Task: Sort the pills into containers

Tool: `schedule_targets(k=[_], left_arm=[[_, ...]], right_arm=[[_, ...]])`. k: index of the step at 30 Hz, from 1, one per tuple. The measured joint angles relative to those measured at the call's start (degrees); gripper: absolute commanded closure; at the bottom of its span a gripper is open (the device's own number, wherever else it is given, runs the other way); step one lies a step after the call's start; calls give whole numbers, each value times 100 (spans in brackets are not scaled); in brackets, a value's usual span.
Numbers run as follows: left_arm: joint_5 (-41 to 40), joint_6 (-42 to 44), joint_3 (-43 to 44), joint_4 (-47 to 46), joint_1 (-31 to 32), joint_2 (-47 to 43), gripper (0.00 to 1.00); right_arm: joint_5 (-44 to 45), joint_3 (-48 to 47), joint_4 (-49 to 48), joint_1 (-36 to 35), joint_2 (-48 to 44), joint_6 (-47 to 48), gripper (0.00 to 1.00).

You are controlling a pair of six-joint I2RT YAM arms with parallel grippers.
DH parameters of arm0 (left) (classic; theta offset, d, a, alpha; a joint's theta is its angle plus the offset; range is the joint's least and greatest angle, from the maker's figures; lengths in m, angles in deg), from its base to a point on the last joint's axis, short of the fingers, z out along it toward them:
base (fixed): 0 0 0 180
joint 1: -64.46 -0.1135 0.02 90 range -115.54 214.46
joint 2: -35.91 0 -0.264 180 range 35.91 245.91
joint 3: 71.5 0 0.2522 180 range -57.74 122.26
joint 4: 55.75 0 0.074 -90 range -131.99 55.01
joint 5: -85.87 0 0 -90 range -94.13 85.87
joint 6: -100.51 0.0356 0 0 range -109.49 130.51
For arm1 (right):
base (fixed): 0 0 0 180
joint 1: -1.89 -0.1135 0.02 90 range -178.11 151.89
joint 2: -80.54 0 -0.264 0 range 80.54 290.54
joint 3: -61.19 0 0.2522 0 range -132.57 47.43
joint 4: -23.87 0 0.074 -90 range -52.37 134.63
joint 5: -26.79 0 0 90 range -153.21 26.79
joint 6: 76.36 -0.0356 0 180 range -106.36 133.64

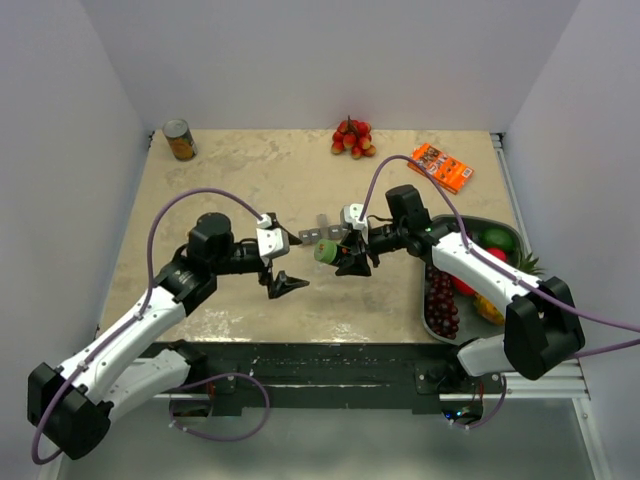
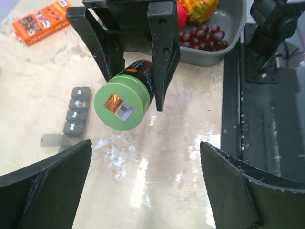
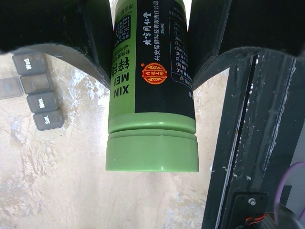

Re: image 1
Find orange cardboard box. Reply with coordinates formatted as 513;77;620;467
408;143;475;194

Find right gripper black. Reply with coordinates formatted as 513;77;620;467
335;222;408;277

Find red toy apple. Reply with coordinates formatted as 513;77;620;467
447;248;509;297

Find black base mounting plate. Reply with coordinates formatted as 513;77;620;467
87;340;506;419

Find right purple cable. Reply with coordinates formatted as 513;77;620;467
359;154;640;357

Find green toy avocado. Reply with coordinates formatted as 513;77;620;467
480;228;517;253

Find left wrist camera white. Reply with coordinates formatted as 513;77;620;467
256;213;290;264

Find tin can fruit label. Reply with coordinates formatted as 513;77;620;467
162;119;197;161

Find aluminium frame rail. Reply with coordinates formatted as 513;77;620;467
64;355;591;401

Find red toy fruit bunch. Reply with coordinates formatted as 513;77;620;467
330;116;377;160

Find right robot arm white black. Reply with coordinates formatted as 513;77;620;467
314;185;585;393

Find grey fruit tray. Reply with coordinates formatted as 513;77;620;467
422;215;529;345

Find toy pineapple orange yellow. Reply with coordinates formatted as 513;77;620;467
474;251;544;326

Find green lidded pill bottle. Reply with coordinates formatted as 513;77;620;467
313;239;350;266

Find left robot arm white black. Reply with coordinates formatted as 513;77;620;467
27;213;309;460

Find dark red toy grapes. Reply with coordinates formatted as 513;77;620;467
425;266;460;340

